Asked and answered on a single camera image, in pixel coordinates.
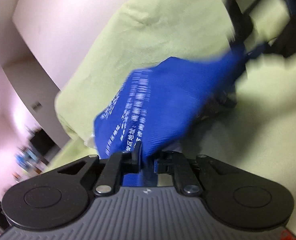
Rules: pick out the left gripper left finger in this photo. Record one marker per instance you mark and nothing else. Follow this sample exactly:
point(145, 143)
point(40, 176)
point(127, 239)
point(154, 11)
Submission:
point(117, 165)

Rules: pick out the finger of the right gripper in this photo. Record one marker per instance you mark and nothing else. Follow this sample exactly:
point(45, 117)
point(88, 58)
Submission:
point(242, 23)

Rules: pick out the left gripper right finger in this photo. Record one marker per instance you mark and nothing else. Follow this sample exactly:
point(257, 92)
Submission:
point(177, 166)

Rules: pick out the blue non-woven shopping bag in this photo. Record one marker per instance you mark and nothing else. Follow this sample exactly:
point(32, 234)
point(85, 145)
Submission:
point(156, 106)

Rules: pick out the black cabinet in background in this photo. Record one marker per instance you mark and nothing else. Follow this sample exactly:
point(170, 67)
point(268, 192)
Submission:
point(41, 143)

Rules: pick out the light green sofa cover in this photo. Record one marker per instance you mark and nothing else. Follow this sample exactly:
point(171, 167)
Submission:
point(258, 136)

